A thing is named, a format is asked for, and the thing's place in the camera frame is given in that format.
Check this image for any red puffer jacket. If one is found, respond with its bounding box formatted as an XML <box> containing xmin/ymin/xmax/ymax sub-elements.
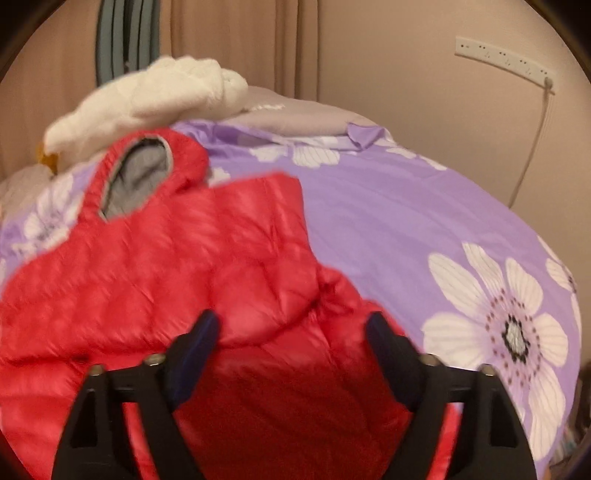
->
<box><xmin>0</xmin><ymin>127</ymin><xmax>463</xmax><ymax>480</ymax></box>

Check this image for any grey-green striped panel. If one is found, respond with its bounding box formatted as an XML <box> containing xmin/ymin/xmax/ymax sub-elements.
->
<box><xmin>95</xmin><ymin>0</ymin><xmax>160</xmax><ymax>88</ymax></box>

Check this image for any grey pillow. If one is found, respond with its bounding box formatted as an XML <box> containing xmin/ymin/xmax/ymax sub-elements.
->
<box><xmin>217</xmin><ymin>85</ymin><xmax>377</xmax><ymax>137</ymax></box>

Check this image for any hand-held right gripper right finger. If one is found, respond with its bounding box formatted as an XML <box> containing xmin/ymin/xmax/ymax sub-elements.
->
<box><xmin>365</xmin><ymin>310</ymin><xmax>539</xmax><ymax>480</ymax></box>

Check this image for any white plush goose toy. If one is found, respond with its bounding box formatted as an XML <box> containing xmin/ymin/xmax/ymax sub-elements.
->
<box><xmin>38</xmin><ymin>55</ymin><xmax>250</xmax><ymax>175</ymax></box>

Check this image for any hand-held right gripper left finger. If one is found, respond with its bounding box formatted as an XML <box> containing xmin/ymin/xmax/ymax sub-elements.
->
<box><xmin>51</xmin><ymin>309</ymin><xmax>221</xmax><ymax>480</ymax></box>

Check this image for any white wall power strip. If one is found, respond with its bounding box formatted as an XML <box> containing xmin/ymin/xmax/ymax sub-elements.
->
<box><xmin>455</xmin><ymin>36</ymin><xmax>557</xmax><ymax>89</ymax></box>

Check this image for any purple floral bed sheet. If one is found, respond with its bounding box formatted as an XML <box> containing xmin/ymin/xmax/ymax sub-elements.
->
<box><xmin>0</xmin><ymin>119</ymin><xmax>583</xmax><ymax>462</ymax></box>

